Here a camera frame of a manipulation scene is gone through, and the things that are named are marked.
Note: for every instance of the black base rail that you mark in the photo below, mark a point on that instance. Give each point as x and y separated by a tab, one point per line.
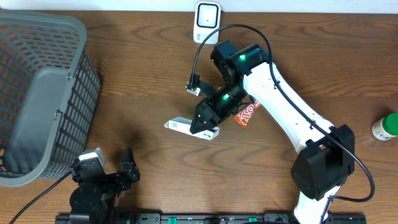
156	218

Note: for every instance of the white green medicine box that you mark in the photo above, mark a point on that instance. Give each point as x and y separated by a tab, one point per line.
183	125

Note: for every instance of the green lid jar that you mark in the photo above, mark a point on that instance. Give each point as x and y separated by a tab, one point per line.
385	128

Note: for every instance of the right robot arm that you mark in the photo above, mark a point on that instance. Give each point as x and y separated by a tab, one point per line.
325	152

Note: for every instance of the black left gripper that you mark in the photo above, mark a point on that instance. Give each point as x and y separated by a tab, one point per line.
130	167

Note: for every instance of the grey plastic basket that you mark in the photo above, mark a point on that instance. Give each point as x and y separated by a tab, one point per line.
49	93

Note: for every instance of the white barcode scanner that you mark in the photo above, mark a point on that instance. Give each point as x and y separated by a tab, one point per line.
207	19

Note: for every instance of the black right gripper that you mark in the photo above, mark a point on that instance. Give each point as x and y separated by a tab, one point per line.
212	119

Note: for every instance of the orange chocolate bar wrapper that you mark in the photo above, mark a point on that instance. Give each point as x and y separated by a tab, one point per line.
245	115

